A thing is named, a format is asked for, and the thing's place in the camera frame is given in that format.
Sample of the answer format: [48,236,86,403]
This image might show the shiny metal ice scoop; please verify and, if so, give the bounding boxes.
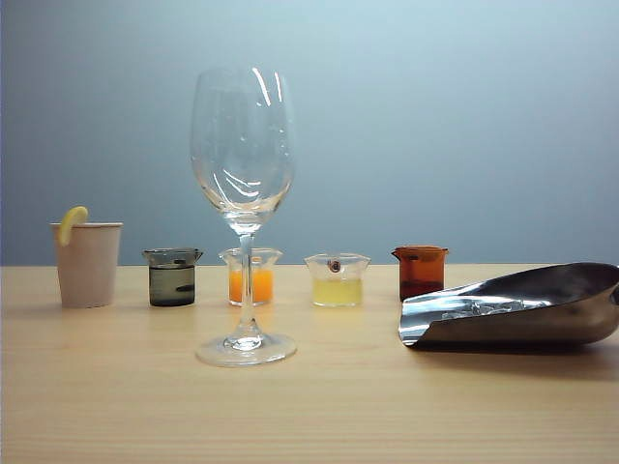
[398,262,619,348]

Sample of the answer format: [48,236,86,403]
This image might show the clear beaker with orange juice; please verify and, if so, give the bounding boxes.
[218,246,284,308]

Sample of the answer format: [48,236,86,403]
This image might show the clear tall wine glass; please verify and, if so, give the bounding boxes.
[189,66,299,368]

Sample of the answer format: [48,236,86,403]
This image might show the yellow lemon slice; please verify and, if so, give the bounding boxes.
[58,205,90,247]

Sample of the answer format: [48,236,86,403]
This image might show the amber brown glass beaker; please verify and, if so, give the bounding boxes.
[391,245,450,302]

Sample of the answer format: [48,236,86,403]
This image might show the white paper cup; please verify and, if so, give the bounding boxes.
[49,221,125,309]

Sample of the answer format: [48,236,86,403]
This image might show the clear ice cubes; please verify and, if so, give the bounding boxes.
[440,298,553,321]

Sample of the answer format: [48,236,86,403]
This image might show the smoky grey glass beaker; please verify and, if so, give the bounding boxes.
[141,246,204,307]

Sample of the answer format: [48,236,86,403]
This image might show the clear beaker with yellow liquid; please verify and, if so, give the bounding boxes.
[303,252,372,308]

